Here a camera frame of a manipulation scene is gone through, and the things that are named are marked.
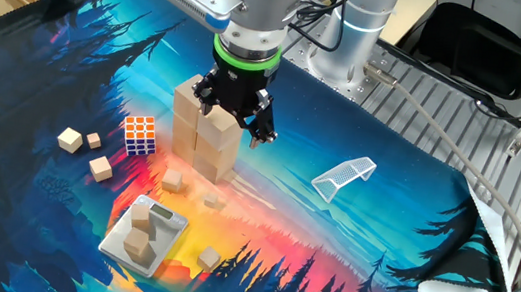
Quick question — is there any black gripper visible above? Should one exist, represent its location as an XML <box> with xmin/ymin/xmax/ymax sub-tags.
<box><xmin>184</xmin><ymin>54</ymin><xmax>288</xmax><ymax>153</ymax></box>

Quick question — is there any medium wooden cube block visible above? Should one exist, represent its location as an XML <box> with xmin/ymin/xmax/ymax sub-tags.
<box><xmin>121</xmin><ymin>225</ymin><xmax>154</xmax><ymax>259</ymax></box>
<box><xmin>55</xmin><ymin>126</ymin><xmax>86</xmax><ymax>156</ymax></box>
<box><xmin>160</xmin><ymin>168</ymin><xmax>186</xmax><ymax>195</ymax></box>
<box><xmin>85</xmin><ymin>154</ymin><xmax>116</xmax><ymax>185</ymax></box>
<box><xmin>128</xmin><ymin>203</ymin><xmax>155</xmax><ymax>232</ymax></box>
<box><xmin>196</xmin><ymin>244</ymin><xmax>224</xmax><ymax>274</ymax></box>

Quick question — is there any tiny wooden cube block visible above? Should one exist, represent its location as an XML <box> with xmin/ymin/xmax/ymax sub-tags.
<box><xmin>202</xmin><ymin>191</ymin><xmax>221</xmax><ymax>210</ymax></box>
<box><xmin>84</xmin><ymin>130</ymin><xmax>104</xmax><ymax>151</ymax></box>

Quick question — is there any rubiks cube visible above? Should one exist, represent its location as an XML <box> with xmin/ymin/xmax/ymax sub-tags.
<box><xmin>118</xmin><ymin>112</ymin><xmax>162</xmax><ymax>160</ymax></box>

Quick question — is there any forest sunset print cloth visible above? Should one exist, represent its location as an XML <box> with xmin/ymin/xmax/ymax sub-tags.
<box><xmin>0</xmin><ymin>0</ymin><xmax>521</xmax><ymax>292</ymax></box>

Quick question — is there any clear mesh toy goal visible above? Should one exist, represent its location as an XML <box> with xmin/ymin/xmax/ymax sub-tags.
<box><xmin>308</xmin><ymin>149</ymin><xmax>379</xmax><ymax>210</ymax></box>

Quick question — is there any silver digital kitchen scale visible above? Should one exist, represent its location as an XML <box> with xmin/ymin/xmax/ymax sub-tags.
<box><xmin>94</xmin><ymin>189</ymin><xmax>193</xmax><ymax>284</ymax></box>

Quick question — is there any beige wooden desk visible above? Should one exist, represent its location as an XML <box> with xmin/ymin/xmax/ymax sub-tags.
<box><xmin>378</xmin><ymin>0</ymin><xmax>446</xmax><ymax>53</ymax></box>

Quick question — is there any black chair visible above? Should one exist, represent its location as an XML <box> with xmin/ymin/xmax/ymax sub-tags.
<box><xmin>406</xmin><ymin>0</ymin><xmax>521</xmax><ymax>103</ymax></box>

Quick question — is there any green flange ring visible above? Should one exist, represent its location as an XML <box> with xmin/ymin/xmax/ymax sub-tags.
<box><xmin>208</xmin><ymin>32</ymin><xmax>284</xmax><ymax>77</ymax></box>

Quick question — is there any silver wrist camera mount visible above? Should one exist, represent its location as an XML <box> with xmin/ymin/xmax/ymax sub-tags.
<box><xmin>156</xmin><ymin>0</ymin><xmax>234</xmax><ymax>36</ymax></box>

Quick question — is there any grey braided cable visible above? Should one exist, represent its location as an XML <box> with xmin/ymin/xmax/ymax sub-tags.
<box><xmin>337</xmin><ymin>61</ymin><xmax>521</xmax><ymax>287</ymax></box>

